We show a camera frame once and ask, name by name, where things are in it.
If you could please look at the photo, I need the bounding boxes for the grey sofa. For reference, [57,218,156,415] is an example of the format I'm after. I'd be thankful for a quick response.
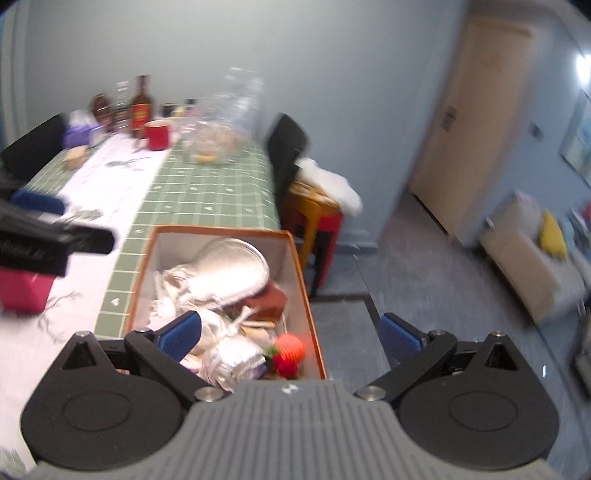
[479,189,591,325]

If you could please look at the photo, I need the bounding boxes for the green checkered tablecloth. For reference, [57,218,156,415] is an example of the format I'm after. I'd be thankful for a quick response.
[21,134,282,340]

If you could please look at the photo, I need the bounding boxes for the white fluffy cushion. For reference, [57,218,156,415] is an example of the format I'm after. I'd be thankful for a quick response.
[295,157,363,216]

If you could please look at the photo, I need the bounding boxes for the brown figurine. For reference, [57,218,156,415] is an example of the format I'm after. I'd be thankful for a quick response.
[91,93,116,133]

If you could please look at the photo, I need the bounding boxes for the clear zip bag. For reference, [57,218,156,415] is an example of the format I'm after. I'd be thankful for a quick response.
[184,237,271,308]

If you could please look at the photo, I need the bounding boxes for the clear plastic bag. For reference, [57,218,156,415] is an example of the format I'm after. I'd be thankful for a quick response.
[182,68,265,165]

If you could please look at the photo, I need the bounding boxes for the clear plastic water bottle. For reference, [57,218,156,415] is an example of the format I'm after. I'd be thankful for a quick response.
[115,82,133,134]

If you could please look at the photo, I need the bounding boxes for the wall picture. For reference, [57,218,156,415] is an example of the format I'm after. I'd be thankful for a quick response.
[561,92,591,185]

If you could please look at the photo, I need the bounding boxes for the purple tissue box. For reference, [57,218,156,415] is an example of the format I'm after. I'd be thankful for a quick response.
[63,111,105,148]

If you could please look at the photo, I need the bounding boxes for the red-brown sponge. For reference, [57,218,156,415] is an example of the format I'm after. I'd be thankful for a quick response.
[244,285,290,322]

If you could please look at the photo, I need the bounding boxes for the red mug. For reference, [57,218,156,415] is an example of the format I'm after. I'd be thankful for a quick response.
[144,119,172,151]

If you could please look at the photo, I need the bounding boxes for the brown liquor bottle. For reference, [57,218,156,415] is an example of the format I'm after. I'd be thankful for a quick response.
[130,75,155,139]

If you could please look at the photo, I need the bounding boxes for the orange cardboard box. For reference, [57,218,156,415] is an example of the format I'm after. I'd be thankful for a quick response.
[124,225,328,382]

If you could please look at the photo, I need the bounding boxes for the black chair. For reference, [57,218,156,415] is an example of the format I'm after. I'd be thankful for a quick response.
[267,113,309,208]
[0,113,70,185]

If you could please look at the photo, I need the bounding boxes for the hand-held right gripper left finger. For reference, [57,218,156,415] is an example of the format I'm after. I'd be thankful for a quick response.
[61,310,230,403]

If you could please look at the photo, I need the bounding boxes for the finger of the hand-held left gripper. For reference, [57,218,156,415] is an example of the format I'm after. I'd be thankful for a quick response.
[0,208,115,254]
[0,187,66,217]

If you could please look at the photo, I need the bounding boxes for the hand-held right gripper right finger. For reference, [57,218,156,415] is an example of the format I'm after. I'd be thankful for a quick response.
[355,312,523,402]

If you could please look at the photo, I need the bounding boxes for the white table runner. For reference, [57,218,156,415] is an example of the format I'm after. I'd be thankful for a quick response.
[0,131,170,462]

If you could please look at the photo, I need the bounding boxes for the beige door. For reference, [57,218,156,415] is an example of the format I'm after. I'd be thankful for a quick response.
[410,14,542,241]

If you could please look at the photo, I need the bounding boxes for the stacked plastic stools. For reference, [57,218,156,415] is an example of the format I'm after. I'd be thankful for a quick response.
[284,182,345,297]

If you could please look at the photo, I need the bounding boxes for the magenta square box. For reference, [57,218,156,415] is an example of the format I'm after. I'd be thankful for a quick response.
[0,269,54,315]

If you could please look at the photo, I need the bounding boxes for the red crochet strawberry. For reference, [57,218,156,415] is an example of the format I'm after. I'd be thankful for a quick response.
[264,333,308,376]

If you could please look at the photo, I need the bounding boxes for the white organza pouch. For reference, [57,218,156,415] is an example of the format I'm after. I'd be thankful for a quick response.
[201,339,267,389]

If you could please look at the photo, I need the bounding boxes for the yellow cushion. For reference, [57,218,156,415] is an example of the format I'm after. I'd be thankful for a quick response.
[540,210,570,260]

